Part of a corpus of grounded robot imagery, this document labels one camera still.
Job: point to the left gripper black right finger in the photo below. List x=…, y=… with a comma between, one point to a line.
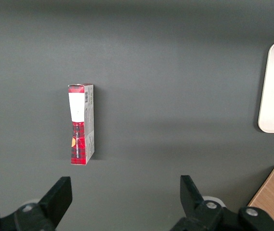
x=197, y=211

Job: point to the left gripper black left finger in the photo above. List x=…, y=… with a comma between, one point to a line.
x=52, y=204

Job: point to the red grey cardboard box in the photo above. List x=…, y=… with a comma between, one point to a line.
x=81, y=125

